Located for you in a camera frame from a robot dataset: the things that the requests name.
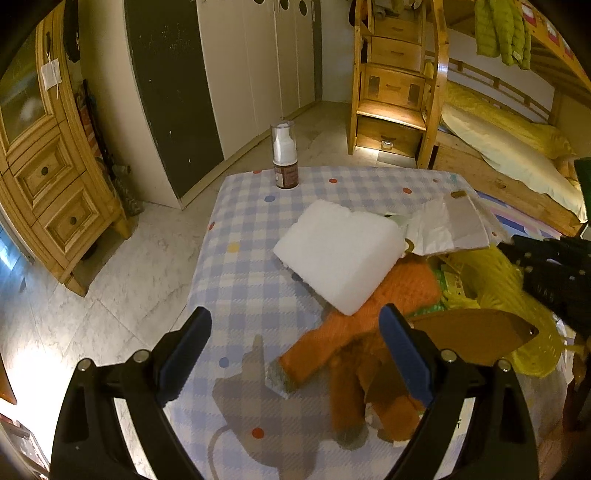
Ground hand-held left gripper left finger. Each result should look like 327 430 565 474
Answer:
51 307 213 480

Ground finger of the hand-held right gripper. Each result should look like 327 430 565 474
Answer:
497 234 588 274

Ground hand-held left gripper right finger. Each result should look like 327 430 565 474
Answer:
379 304 541 480

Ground orange knitted cloth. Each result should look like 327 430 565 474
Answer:
279 261 441 441

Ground rainbow oval rug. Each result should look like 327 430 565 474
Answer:
471 189 570 241

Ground yellow plastic bag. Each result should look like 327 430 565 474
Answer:
434 248 573 380

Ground brown cardboard piece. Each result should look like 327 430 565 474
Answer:
365 309 540 403

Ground wooden bunk bed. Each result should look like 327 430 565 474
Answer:
425 0 591 237

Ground yellow-green printed wrapper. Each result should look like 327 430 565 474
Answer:
429 264 482 311

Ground white crumpled paper wrapper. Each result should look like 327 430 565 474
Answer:
392 190 514 256

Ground cream quilt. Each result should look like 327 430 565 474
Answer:
440 106 585 219

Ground checkered dotted tablecloth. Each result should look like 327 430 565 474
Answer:
175 166 573 480

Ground white foam block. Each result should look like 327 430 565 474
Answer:
272 199 407 317

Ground yellow blanket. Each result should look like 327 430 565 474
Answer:
442 80 577 161

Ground wooden cabinet with drawers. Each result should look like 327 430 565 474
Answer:
0 8 134 297

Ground brown pump bottle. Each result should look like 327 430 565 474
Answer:
270 121 301 189

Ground wooden stair drawers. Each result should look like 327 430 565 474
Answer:
348 0 450 169

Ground green puffer jacket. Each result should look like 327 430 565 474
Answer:
473 0 536 71

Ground dark door panel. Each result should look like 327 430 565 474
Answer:
124 0 225 200

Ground white paper tag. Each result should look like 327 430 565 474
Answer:
41 58 63 100

